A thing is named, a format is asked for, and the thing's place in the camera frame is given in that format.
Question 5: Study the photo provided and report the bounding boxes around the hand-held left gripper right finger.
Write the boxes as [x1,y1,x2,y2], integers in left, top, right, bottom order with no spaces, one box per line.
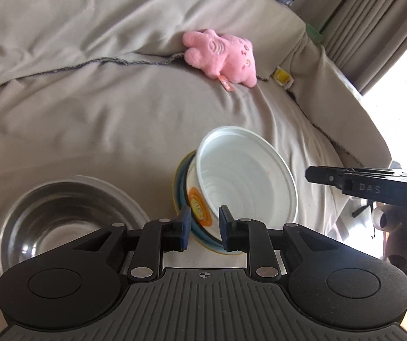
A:
[218,205,336,285]

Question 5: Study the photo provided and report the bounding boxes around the green cloth piece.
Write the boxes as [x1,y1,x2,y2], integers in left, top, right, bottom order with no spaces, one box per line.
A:
[305,23,323,44]

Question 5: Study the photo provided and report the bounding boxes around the white bowl yellow rim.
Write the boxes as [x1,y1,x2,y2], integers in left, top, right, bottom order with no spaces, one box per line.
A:
[172,149,244,257]

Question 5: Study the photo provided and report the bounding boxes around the beige sofa cover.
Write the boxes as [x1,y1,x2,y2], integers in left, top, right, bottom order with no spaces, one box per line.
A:
[0,0,393,327]

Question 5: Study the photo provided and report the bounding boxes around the white deep bowl orange label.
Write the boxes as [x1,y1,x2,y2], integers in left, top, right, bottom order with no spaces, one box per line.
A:
[185,125,299,238]

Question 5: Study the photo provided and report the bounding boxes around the stainless steel bowl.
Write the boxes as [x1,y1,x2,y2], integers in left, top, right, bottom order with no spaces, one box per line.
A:
[0,175,150,285]

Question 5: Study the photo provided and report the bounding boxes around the blue bowl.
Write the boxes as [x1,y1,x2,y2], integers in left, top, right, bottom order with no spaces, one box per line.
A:
[178,154,225,246]

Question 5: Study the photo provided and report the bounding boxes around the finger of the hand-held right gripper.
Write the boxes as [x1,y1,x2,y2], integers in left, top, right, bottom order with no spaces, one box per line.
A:
[346,167,401,175]
[305,165,350,190]

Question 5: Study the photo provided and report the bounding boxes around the beige curtain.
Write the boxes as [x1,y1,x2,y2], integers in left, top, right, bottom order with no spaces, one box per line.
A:
[317,0,407,96]

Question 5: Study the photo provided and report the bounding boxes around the yellow fabric tag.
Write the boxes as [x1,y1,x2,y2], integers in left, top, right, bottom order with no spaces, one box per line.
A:
[272,67,294,89]

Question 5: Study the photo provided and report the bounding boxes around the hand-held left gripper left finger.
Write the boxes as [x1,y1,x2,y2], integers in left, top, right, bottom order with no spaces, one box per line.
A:
[73,206,192,285]

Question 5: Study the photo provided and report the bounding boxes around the person's right hand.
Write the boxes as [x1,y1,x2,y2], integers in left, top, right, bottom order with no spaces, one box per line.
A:
[371,202,407,274]

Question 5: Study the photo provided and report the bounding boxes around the pink plush toy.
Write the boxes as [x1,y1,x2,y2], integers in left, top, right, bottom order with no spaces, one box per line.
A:
[183,28,258,93]

